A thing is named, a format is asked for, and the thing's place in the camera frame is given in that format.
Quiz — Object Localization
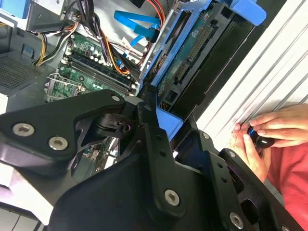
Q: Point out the hard disk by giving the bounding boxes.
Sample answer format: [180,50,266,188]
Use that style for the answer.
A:
[139,0,267,145]

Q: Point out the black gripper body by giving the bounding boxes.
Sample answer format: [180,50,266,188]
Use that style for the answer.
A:
[47,154,226,231]

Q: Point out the person's right hand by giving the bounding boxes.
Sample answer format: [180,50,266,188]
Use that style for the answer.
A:
[250,103,308,148]

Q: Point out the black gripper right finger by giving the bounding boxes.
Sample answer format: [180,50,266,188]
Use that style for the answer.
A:
[173,115,304,231]

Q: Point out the round black tool blue ring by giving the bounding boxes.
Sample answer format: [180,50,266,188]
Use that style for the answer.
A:
[247,126,274,149]

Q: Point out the person's left hand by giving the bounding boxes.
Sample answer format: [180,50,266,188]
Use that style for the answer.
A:
[231,122,272,183]

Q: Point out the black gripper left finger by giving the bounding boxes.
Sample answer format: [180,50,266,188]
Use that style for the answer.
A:
[0,84,187,218]

